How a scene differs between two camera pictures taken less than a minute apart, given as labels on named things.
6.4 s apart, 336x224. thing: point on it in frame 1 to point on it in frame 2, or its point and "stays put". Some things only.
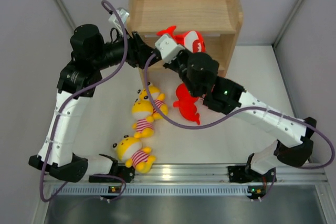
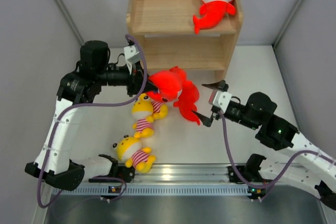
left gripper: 137,52 to 136,80
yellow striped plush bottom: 130,149 stays put
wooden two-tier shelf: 211,9 stays put
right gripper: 171,65 to 219,85
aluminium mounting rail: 218,173 stays put
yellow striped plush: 142,109 stays put
